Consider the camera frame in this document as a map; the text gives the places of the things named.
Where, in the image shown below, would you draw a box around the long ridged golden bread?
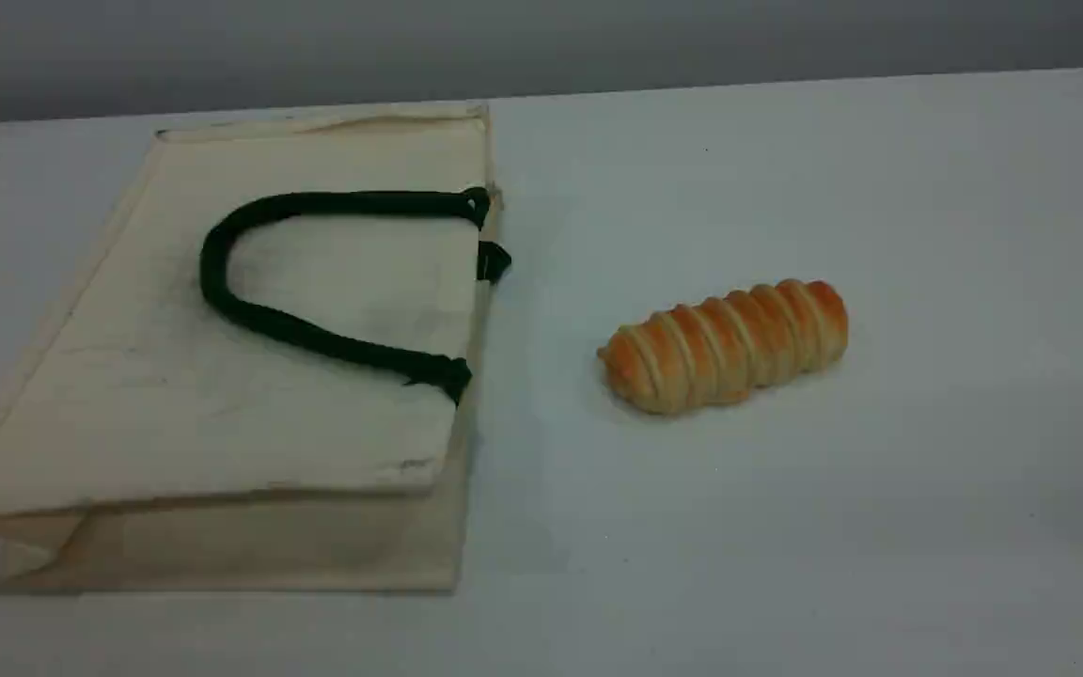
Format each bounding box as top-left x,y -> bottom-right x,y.
596,278 -> 851,416

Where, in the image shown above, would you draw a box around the white canvas bag green handles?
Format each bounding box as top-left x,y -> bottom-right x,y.
0,102 -> 512,595

